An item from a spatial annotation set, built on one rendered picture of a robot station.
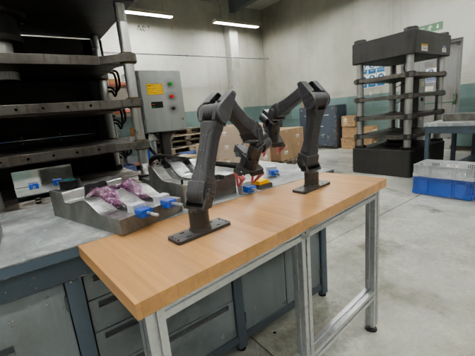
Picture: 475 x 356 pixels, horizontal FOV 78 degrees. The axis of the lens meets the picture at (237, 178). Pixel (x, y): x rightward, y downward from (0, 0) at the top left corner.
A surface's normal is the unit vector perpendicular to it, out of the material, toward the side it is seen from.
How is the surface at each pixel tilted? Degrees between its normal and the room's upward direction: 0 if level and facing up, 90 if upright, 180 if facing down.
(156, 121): 90
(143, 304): 90
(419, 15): 90
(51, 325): 90
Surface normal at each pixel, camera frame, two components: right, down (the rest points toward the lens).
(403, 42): -0.80, 0.20
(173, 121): 0.59, 0.12
